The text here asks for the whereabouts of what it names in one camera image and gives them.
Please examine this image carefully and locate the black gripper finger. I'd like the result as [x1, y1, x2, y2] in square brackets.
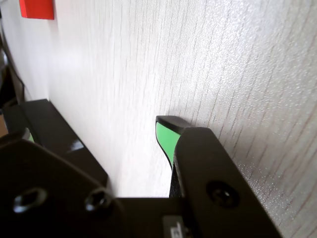
[0, 127, 134, 238]
[155, 115, 283, 238]

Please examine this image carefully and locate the red wooden cube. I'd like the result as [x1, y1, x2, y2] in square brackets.
[19, 0, 55, 20]

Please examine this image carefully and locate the black open box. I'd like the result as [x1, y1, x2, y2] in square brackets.
[22, 98, 109, 190]

